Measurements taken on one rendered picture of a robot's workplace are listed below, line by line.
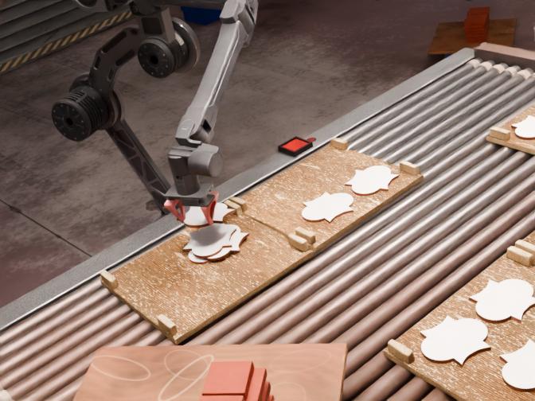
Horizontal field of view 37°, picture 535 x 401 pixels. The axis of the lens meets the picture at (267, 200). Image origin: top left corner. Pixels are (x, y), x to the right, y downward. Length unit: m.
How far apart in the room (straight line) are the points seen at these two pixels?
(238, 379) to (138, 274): 0.83
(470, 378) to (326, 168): 0.91
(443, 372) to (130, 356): 0.61
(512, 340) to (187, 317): 0.70
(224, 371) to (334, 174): 1.09
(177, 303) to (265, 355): 0.42
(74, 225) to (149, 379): 2.76
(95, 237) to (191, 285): 2.20
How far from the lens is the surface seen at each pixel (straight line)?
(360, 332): 1.71
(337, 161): 2.29
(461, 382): 1.56
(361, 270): 1.88
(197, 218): 1.97
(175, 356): 1.57
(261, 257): 1.95
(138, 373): 1.56
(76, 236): 4.14
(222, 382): 1.23
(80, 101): 3.09
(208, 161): 1.79
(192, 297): 1.87
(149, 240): 2.16
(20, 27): 6.86
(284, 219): 2.07
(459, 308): 1.72
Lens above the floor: 2.04
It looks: 31 degrees down
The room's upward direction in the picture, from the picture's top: 12 degrees counter-clockwise
